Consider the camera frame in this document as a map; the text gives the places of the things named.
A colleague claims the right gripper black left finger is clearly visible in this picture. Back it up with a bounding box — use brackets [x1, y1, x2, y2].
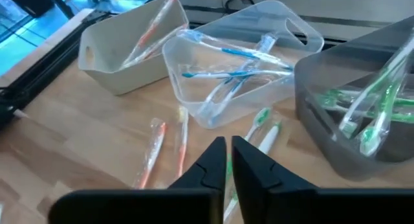
[47, 136, 227, 224]

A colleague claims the beige plastic bin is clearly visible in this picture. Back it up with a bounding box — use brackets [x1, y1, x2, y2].
[77, 0, 190, 96]

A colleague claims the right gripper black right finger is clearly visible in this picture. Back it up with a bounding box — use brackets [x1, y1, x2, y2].
[231, 135, 414, 224]

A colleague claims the clear plastic bin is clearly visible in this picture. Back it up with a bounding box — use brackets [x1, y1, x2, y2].
[161, 0, 325, 130]

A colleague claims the grey plastic bin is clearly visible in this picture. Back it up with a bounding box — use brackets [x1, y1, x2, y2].
[293, 15, 414, 182]

